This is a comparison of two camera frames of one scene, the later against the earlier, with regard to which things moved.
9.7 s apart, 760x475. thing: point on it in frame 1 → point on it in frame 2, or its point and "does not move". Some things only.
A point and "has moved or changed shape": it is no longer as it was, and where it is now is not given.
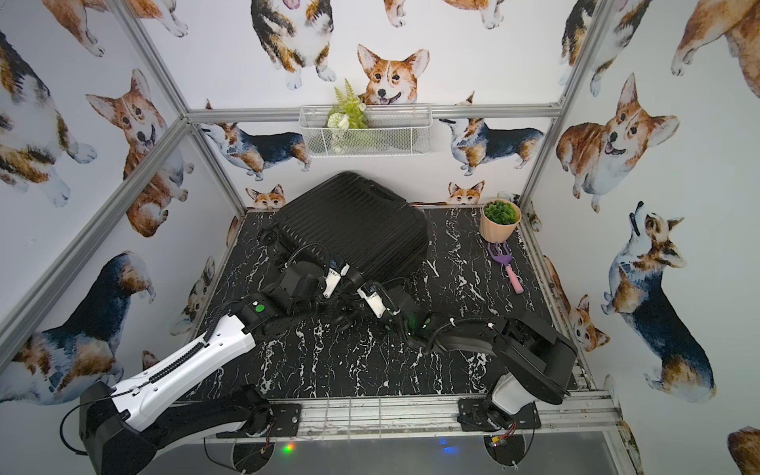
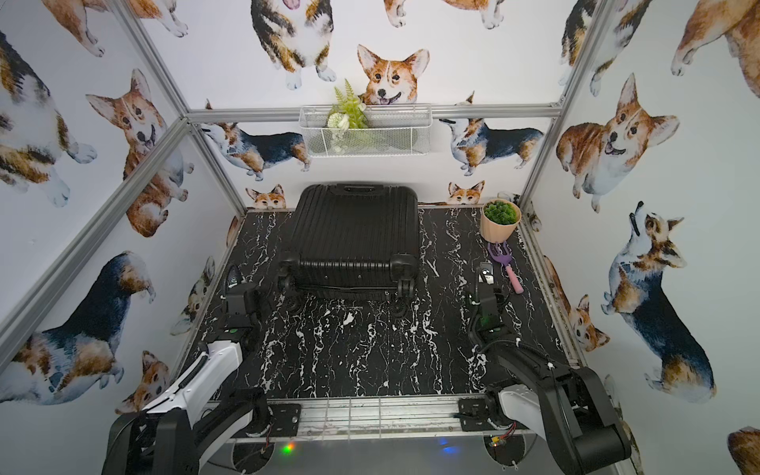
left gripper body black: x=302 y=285 → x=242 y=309
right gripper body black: x=387 y=323 → x=500 y=297
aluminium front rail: x=572 y=411 does not move
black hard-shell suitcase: x=350 y=220 has moved or changed shape
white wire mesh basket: x=393 y=131 does not move
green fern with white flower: x=347 y=113 does not move
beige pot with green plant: x=499 y=220 does not move
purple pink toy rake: x=506 y=258 does not move
